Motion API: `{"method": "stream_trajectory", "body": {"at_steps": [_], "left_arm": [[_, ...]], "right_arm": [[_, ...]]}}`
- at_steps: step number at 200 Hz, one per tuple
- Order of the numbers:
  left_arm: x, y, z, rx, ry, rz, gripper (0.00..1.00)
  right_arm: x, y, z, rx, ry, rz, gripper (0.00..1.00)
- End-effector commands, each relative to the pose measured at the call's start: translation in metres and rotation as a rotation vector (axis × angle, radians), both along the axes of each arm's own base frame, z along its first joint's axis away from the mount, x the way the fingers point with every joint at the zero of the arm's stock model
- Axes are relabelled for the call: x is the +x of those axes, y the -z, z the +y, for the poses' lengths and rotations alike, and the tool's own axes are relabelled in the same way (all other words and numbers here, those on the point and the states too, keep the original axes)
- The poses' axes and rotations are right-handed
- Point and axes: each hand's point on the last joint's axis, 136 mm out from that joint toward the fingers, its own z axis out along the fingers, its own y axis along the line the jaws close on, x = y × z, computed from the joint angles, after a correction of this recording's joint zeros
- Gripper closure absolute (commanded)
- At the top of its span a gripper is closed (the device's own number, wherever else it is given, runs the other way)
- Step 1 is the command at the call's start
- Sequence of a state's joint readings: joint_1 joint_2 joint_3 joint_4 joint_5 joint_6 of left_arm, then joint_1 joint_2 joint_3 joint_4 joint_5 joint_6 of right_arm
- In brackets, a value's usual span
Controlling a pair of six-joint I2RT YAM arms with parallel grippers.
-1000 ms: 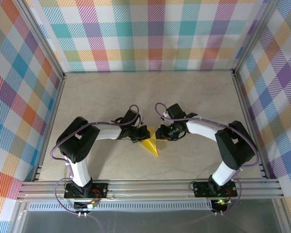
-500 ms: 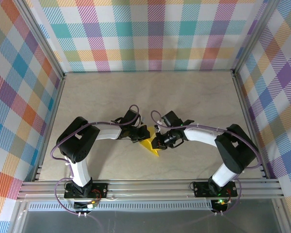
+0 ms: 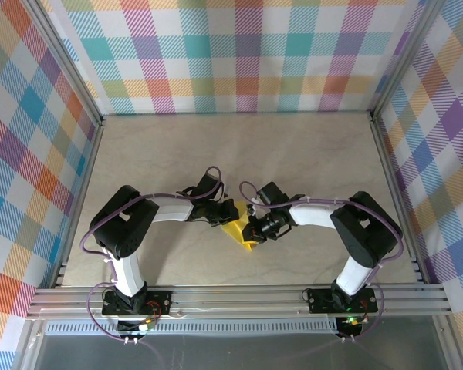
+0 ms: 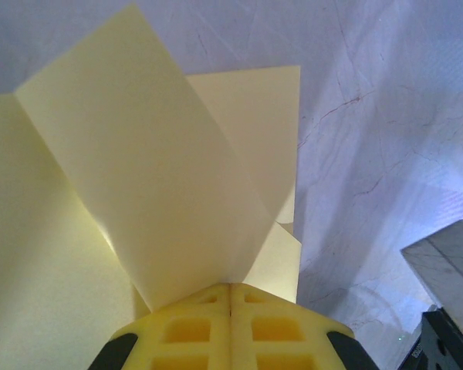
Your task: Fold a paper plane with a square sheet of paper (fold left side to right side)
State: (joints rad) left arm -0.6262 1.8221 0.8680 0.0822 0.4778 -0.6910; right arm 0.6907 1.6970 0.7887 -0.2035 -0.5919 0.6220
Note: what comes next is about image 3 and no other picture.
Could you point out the aluminium corner post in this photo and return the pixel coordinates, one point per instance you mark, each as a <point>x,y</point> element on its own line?
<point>66,58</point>
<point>403,58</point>

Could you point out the aluminium right corner post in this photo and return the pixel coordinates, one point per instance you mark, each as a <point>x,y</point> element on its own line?
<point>403,58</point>

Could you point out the aluminium front rail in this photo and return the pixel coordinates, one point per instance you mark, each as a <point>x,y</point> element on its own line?
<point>235,300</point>

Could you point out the aluminium lower frame bar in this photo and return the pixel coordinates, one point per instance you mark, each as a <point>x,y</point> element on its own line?
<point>29,347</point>
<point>447,347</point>

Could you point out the aluminium back rail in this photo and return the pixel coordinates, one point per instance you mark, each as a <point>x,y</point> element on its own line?
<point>235,113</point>

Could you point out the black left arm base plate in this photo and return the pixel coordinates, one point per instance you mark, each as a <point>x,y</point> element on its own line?
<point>162,300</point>

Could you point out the aluminium left corner post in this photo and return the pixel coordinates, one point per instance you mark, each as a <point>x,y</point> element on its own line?
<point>66,58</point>

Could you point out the black connector bracket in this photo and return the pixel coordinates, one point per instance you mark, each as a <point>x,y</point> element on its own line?
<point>131,327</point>
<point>351,327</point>

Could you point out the yellow paper sheet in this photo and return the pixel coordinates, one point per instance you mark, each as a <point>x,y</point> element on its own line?
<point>235,231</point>

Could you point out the aluminium right side rail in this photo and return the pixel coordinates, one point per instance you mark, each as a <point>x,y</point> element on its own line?
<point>386,162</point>

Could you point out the grey metal panel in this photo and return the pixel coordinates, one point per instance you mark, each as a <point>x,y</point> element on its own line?
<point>254,354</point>

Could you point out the black left connector bracket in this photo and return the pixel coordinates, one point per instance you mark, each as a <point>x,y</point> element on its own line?
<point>131,327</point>

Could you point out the aluminium rail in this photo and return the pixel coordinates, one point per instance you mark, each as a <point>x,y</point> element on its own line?
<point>235,300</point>
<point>235,113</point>
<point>386,162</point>
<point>83,192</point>

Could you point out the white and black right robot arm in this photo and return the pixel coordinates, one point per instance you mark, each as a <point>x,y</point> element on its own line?
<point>355,275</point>

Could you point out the black right connector bracket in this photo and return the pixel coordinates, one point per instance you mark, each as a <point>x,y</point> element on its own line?
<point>351,327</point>

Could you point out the aluminium left side rail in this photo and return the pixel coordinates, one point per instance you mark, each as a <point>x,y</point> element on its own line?
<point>83,192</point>

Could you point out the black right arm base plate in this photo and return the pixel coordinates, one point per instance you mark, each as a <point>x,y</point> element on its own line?
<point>320,300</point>

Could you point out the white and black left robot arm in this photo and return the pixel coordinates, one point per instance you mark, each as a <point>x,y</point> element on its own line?
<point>127,275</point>

